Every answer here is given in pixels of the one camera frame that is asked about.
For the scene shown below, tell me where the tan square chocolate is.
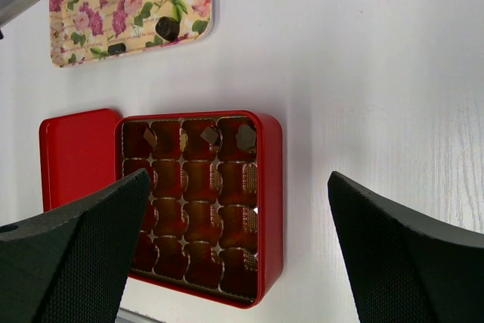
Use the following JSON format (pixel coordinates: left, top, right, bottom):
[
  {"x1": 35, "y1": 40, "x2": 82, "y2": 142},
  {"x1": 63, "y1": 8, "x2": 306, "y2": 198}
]
[{"x1": 143, "y1": 128, "x2": 157, "y2": 150}]

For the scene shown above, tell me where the cream chocolate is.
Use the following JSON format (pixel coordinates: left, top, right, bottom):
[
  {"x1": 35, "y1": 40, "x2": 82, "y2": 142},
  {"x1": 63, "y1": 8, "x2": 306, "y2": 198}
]
[{"x1": 180, "y1": 134, "x2": 188, "y2": 152}]

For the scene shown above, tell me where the dark flower chocolate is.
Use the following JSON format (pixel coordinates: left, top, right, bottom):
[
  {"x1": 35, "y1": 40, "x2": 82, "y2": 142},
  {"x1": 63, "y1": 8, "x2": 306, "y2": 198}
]
[{"x1": 235, "y1": 124, "x2": 257, "y2": 151}]

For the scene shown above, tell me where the red chocolate box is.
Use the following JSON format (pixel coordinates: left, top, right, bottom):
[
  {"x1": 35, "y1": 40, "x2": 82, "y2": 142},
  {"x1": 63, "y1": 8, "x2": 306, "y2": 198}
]
[{"x1": 115, "y1": 110, "x2": 284, "y2": 309}]

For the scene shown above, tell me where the floral serving tray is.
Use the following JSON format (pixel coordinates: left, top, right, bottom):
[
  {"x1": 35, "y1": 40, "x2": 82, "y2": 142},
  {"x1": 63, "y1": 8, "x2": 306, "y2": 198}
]
[{"x1": 49, "y1": 0, "x2": 214, "y2": 67}]

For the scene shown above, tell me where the dark square chocolate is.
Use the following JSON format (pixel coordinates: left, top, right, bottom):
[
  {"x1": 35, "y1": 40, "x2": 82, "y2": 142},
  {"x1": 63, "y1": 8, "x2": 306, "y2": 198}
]
[{"x1": 200, "y1": 126, "x2": 222, "y2": 147}]

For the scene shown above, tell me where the red box lid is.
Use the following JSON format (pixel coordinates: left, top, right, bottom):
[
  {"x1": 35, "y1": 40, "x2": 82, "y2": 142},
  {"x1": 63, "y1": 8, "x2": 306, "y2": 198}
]
[{"x1": 39, "y1": 108, "x2": 121, "y2": 212}]

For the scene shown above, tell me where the dark round chocolate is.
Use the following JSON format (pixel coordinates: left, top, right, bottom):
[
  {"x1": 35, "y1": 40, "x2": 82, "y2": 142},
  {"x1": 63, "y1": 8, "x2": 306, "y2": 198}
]
[{"x1": 155, "y1": 17, "x2": 180, "y2": 42}]

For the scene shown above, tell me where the dark flat chocolate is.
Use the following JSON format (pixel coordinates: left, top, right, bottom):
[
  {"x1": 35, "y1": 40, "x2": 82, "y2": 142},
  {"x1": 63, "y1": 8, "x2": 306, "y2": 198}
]
[{"x1": 107, "y1": 43, "x2": 126, "y2": 55}]

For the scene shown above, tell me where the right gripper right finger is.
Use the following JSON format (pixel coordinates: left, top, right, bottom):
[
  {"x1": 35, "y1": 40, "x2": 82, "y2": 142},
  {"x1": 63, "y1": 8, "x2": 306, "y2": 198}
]
[{"x1": 327, "y1": 172, "x2": 483, "y2": 322}]

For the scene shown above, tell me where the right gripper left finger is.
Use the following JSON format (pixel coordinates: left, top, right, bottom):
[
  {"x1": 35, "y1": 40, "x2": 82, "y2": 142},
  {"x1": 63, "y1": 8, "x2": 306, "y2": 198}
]
[{"x1": 1, "y1": 169, "x2": 150, "y2": 322}]

